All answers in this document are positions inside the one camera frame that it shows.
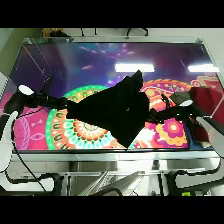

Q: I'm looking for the black T-shirt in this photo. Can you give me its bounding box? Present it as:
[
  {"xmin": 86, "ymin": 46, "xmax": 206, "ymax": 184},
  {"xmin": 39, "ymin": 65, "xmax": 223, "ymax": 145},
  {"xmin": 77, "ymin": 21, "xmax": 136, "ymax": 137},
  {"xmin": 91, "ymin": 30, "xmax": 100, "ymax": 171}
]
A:
[{"xmin": 65, "ymin": 69, "xmax": 152, "ymax": 150}]

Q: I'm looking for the grey garment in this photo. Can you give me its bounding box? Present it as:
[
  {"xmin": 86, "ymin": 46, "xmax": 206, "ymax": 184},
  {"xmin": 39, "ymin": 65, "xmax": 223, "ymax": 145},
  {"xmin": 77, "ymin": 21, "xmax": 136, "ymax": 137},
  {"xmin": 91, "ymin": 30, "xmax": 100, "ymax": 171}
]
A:
[{"xmin": 169, "ymin": 91, "xmax": 195, "ymax": 105}]

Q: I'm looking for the dark red garment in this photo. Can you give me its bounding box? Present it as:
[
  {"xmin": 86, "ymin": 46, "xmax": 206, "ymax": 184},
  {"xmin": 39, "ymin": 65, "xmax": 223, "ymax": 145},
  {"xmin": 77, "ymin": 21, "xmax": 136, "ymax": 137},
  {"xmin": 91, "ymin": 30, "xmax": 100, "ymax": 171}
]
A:
[{"xmin": 189, "ymin": 86, "xmax": 224, "ymax": 148}]

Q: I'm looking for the silver frame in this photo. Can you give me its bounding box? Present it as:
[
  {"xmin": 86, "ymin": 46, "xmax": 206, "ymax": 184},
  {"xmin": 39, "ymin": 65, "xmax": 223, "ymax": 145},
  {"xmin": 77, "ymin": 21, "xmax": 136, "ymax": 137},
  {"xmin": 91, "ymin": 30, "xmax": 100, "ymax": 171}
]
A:
[{"xmin": 0, "ymin": 35, "xmax": 224, "ymax": 197}]

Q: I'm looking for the black cable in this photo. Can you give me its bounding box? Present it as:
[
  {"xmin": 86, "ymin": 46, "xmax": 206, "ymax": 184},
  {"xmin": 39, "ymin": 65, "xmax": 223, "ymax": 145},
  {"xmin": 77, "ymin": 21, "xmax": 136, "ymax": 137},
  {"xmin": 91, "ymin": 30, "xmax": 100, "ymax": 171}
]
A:
[{"xmin": 9, "ymin": 113, "xmax": 46, "ymax": 193}]

